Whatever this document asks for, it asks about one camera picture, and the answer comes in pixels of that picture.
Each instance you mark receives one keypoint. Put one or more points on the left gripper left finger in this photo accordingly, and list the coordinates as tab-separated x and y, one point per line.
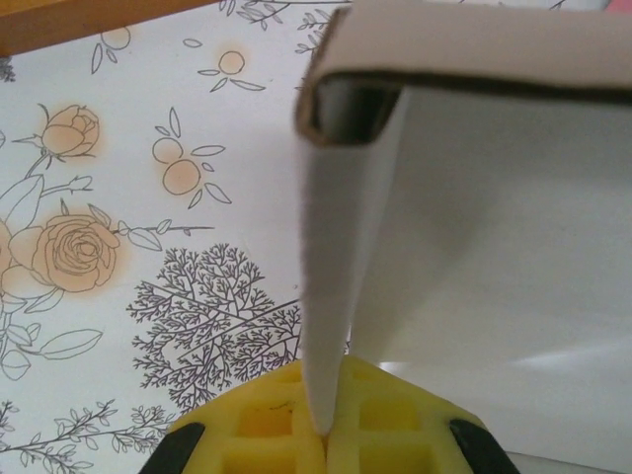
247	434

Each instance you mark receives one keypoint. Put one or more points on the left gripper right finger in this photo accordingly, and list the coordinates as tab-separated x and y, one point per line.
405	434

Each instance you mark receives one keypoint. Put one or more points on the white paper box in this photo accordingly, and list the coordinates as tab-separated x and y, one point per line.
494	222

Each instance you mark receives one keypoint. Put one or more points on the floral table cover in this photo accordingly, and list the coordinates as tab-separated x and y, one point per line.
148	197

